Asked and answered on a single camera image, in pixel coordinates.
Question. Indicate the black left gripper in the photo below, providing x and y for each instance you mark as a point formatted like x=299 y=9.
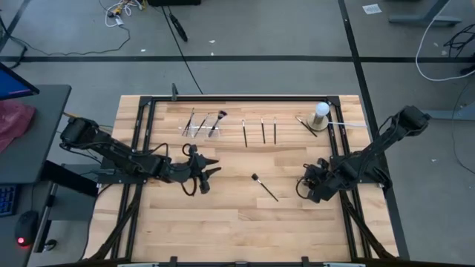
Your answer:
x=183 y=168

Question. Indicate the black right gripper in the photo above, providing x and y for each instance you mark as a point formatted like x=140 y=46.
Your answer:
x=319 y=183

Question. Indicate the dark-head makeup brush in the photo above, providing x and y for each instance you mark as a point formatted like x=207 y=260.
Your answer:
x=255 y=177

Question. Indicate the thin black makeup brush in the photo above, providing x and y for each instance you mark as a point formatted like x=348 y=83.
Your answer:
x=188 y=122
x=275 y=130
x=263 y=131
x=244 y=133
x=188 y=128
x=201 y=125

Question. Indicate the black-head makeup brush silver ferrule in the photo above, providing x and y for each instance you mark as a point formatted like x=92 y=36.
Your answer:
x=222 y=114

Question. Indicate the thin makeup brush silver ferrule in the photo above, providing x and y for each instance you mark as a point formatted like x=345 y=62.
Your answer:
x=306 y=127

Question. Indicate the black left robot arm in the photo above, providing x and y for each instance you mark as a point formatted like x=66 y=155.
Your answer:
x=118 y=155

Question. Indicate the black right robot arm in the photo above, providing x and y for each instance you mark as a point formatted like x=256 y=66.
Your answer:
x=371 y=155

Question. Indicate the clear acrylic brush holder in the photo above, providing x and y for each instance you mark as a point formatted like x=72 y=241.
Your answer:
x=202 y=134

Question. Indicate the brown-head fan makeup brush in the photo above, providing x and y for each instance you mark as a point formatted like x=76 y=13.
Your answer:
x=212 y=130

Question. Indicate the white bulb lamp brass base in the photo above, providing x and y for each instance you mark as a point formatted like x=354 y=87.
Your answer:
x=322 y=109

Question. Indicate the grey desk leg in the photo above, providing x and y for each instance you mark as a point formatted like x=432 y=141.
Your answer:
x=423 y=20
x=445 y=114

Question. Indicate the black flat desk foot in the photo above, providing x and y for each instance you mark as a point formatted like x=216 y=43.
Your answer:
x=67 y=178

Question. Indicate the black box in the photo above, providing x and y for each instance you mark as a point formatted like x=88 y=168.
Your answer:
x=174 y=2

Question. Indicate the dark grey computer desk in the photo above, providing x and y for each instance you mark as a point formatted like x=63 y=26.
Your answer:
x=41 y=148

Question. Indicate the grey desk crossbar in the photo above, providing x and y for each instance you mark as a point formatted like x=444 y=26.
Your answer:
x=46 y=219

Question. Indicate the white paper sheet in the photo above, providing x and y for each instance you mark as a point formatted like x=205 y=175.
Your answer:
x=372 y=9

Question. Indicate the black computer mouse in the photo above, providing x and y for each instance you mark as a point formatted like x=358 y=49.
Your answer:
x=26 y=226

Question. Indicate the red-pink crumpled bag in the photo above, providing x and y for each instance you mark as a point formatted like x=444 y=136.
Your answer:
x=13 y=122

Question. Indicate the black computer keyboard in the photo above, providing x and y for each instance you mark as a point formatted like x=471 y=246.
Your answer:
x=7 y=200

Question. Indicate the black computer monitor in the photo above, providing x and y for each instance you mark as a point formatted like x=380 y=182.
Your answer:
x=15 y=83

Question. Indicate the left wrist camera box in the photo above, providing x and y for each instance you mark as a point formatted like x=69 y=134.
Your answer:
x=204 y=185

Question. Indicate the black aluminium table frame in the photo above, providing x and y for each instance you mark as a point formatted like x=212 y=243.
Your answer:
x=241 y=98

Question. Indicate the dark grey curved bracket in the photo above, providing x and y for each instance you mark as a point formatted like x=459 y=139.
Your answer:
x=174 y=91

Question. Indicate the silver aluminium corner bracket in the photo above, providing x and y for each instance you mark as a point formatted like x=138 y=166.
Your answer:
x=137 y=265
x=343 y=265

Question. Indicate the table-level camera box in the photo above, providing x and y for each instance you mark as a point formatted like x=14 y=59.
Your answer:
x=240 y=264

